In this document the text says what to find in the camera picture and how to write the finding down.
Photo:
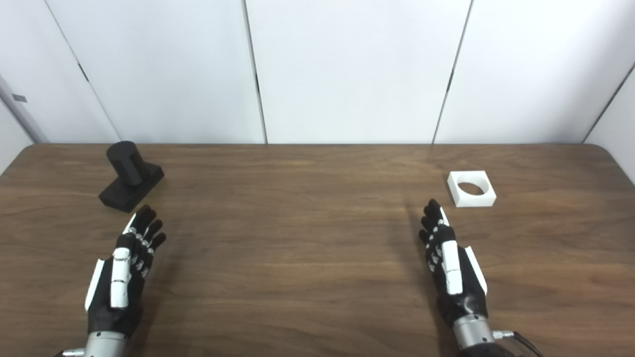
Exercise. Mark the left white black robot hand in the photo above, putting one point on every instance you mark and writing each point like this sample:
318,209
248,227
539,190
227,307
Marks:
119,277

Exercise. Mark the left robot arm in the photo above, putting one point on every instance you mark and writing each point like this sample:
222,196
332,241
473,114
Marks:
105,346

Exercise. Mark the white square piece with hole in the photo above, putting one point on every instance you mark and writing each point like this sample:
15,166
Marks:
474,199

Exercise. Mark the black peg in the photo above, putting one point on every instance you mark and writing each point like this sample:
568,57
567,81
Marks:
130,171

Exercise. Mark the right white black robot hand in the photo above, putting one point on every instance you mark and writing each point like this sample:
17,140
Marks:
452,267

